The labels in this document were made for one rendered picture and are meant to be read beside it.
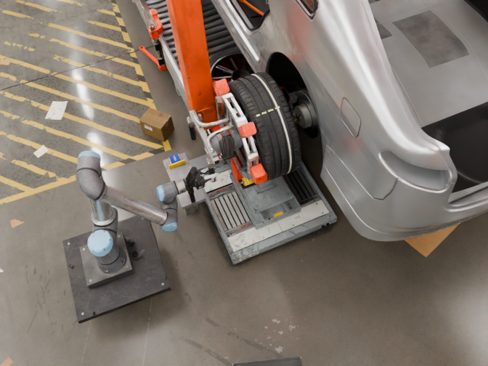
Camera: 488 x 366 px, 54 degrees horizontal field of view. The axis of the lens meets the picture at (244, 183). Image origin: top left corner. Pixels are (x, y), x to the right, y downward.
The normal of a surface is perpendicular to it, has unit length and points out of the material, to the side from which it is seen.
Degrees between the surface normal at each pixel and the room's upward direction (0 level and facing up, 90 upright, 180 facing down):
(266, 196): 0
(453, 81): 22
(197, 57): 90
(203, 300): 0
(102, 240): 4
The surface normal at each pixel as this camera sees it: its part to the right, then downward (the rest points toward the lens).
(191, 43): 0.40, 0.76
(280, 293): -0.04, -0.55
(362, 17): -0.20, -0.23
